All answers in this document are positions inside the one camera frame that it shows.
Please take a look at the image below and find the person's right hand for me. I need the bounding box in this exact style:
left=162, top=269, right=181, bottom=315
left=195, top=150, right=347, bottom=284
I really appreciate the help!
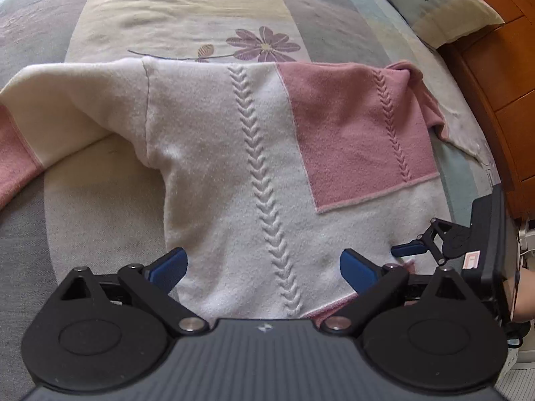
left=507, top=268, right=535, bottom=323

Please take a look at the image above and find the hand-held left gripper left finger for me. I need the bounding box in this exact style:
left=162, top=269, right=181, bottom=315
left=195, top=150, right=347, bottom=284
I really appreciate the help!
left=61, top=247, right=207, bottom=335

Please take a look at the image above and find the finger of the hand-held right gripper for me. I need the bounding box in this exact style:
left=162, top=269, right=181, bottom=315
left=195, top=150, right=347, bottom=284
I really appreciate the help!
left=391, top=217, right=452, bottom=268

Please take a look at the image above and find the wooden bed headboard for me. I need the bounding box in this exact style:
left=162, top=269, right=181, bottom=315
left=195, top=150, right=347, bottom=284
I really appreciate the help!
left=437, top=0, right=535, bottom=218

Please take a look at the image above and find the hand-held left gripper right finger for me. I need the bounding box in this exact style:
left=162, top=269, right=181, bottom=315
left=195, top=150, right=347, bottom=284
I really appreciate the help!
left=322, top=248, right=469, bottom=337

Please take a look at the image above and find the bed with striped sheet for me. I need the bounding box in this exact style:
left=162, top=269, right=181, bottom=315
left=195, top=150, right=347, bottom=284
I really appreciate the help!
left=0, top=0, right=502, bottom=389

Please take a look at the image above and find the pink and white knit sweater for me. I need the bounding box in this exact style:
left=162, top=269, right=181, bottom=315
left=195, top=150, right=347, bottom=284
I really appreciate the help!
left=0, top=57, right=490, bottom=328

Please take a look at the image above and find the large printed pastel pillow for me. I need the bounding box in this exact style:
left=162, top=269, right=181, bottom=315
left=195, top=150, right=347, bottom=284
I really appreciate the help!
left=359, top=0, right=504, bottom=48

